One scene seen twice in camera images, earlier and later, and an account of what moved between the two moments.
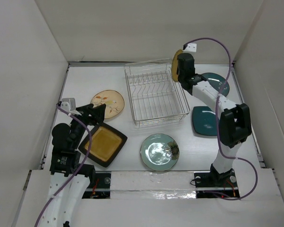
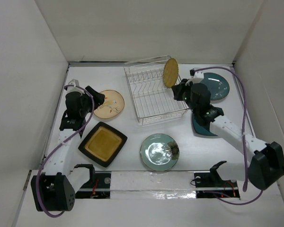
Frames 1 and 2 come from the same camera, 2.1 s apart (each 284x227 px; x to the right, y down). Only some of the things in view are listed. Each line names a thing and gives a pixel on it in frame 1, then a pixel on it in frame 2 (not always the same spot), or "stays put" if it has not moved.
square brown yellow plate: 106,143 stays put
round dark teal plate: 217,82 stays put
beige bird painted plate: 114,101 stays put
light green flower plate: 160,152 stays put
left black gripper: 92,115 to 98,98
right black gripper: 178,71 to 179,88
